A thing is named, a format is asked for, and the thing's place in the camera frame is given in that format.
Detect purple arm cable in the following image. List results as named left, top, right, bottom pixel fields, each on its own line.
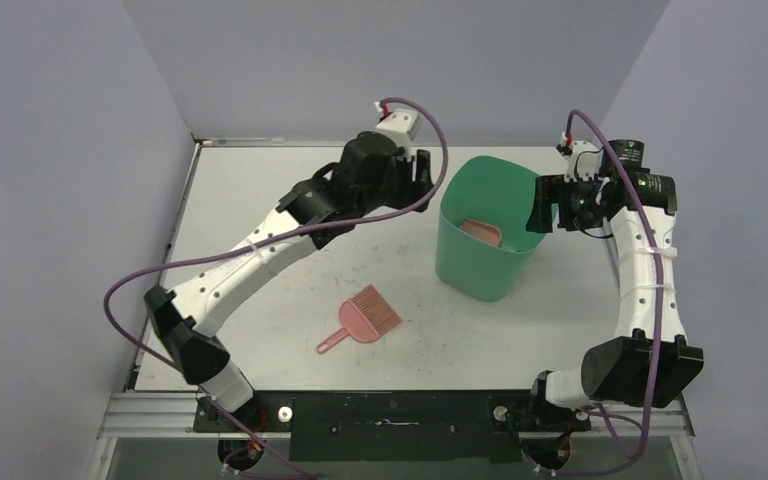
left=566, top=109, right=667, bottom=462
left=103, top=97, right=450, bottom=478

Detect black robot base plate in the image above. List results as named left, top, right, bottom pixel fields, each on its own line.
left=191, top=390, right=591, bottom=463

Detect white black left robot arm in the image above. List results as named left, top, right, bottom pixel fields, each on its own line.
left=144, top=131, right=434, bottom=431

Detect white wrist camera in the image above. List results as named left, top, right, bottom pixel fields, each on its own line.
left=564, top=141, right=602, bottom=183
left=373, top=109, right=422, bottom=161

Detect green plastic waste bin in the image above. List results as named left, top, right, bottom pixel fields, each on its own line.
left=435, top=156, right=544, bottom=302

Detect pink hand broom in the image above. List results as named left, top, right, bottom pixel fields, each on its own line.
left=315, top=285, right=402, bottom=354

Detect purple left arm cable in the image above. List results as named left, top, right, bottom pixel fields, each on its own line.
left=103, top=97, right=450, bottom=478

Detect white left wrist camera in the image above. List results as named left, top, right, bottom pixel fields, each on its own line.
left=373, top=109, right=422, bottom=161

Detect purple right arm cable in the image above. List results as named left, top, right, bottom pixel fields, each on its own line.
left=566, top=109, right=667, bottom=462

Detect pink dustpan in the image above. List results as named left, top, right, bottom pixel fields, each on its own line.
left=460, top=218, right=503, bottom=248

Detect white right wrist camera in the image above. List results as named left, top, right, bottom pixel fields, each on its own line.
left=564, top=141, right=602, bottom=183

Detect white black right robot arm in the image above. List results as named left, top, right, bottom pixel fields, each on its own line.
left=525, top=137, right=704, bottom=429

